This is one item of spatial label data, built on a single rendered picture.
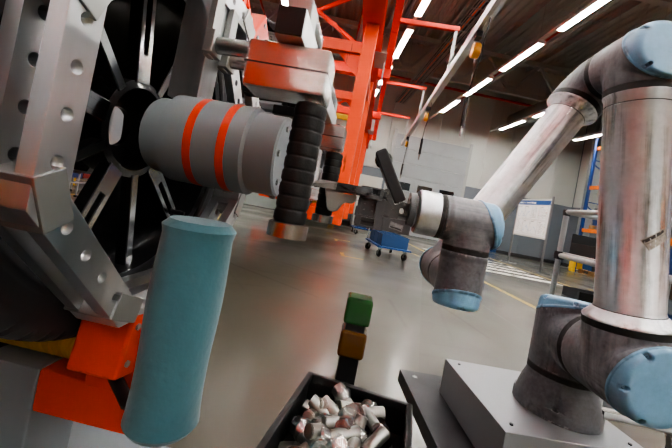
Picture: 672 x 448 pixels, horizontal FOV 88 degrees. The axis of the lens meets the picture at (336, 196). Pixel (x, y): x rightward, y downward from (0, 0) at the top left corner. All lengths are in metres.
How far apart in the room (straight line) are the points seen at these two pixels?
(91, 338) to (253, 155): 0.34
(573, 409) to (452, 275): 0.45
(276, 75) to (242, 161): 0.17
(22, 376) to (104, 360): 0.18
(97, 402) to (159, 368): 0.22
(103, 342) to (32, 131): 0.32
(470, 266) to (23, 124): 0.67
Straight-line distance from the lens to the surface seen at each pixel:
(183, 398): 0.50
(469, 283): 0.71
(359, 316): 0.55
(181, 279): 0.44
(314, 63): 0.38
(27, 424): 0.78
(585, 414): 1.05
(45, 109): 0.39
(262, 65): 0.39
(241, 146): 0.51
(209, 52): 0.60
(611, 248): 0.86
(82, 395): 0.70
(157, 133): 0.57
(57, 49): 0.40
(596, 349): 0.88
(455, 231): 0.70
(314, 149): 0.37
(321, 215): 0.70
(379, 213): 0.68
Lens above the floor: 0.80
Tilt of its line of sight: 1 degrees up
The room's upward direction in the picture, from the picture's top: 11 degrees clockwise
